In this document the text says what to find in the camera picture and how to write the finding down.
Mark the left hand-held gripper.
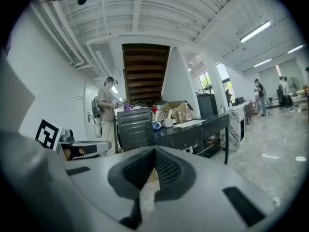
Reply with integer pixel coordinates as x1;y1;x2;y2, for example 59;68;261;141
35;119;112;155

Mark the person's left hand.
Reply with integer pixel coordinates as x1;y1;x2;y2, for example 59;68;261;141
63;146;86;160

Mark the wooden staircase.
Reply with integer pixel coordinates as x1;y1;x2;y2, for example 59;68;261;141
122;43;171;106

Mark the dark tall cabinet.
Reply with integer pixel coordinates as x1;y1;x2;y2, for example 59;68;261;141
197;93;219;118

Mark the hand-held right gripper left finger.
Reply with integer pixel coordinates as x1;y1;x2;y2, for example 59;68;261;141
63;145;155;230

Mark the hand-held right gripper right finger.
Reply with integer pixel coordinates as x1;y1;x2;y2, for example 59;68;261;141
141;145;276;232

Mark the window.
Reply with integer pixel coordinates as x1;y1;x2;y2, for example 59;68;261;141
197;71;213;94

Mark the black marble vanity counter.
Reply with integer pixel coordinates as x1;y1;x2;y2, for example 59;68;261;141
149;114;230;165

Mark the standing fan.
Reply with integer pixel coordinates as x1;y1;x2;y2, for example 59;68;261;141
287;76;301;99

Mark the dark grey washing machine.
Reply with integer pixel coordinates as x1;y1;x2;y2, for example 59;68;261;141
116;107;153;152

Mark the white marble counter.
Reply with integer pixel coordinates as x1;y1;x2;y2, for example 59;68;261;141
228;101;247;152

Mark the cardboard box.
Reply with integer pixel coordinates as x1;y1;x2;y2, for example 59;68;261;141
159;100;195;123

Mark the clear plastic water bottle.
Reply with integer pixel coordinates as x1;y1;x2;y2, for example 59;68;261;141
150;105;160;122

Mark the white sink basin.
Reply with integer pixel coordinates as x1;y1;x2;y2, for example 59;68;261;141
173;118;209;128

